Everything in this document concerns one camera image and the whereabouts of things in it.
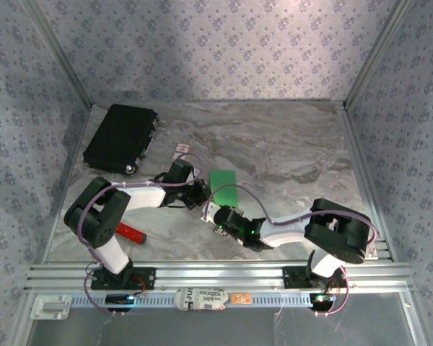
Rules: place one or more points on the green paper sheet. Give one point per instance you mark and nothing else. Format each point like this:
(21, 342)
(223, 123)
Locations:
(225, 194)

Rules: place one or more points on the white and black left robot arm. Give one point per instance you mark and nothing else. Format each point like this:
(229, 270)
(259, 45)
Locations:
(94, 220)

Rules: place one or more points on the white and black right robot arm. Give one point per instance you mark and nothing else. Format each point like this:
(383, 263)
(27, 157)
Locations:
(339, 234)

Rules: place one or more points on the small red white card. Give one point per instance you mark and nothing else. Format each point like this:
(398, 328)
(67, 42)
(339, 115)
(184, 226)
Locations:
(181, 148)

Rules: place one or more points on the silver metal ball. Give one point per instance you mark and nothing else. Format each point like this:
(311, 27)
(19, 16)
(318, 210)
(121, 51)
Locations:
(130, 169)

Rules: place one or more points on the orange label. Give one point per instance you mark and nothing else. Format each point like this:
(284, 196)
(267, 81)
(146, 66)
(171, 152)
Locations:
(241, 298)

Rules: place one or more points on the black rectangular case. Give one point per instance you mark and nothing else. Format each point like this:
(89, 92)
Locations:
(122, 133)

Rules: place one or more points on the white printed label roll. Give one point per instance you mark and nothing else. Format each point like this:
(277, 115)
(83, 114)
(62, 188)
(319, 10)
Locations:
(202, 299)

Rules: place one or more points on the red cylinder with silver end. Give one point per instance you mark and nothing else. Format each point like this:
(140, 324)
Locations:
(131, 233)

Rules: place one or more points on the right controller board with LED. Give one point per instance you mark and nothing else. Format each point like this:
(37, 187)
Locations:
(321, 298)

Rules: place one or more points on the controller board with led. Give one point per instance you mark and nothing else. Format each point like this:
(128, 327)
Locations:
(321, 298)
(119, 299)

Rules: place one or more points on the left controller board with LED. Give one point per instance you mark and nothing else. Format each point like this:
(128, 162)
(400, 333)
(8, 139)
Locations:
(119, 299)

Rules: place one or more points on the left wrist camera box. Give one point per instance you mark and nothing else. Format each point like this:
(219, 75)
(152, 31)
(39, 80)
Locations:
(197, 174)

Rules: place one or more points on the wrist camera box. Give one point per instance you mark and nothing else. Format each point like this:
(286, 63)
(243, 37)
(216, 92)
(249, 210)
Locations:
(197, 174)
(209, 212)

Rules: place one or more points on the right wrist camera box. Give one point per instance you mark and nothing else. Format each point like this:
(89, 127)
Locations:
(209, 212)

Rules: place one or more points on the aluminium mounting rail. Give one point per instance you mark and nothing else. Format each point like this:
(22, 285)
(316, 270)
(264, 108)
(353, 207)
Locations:
(220, 275)

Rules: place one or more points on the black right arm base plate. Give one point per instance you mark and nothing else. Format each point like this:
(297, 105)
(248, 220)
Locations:
(292, 277)

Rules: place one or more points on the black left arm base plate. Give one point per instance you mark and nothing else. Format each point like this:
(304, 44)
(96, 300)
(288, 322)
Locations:
(144, 279)

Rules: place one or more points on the aluminium side rail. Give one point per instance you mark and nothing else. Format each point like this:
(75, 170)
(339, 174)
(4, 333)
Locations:
(355, 144)
(64, 187)

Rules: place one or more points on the aluminium frame post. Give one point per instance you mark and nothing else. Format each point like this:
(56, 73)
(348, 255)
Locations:
(62, 54)
(375, 54)

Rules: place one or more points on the white plastic bracket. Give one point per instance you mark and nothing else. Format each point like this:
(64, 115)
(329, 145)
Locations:
(50, 307)

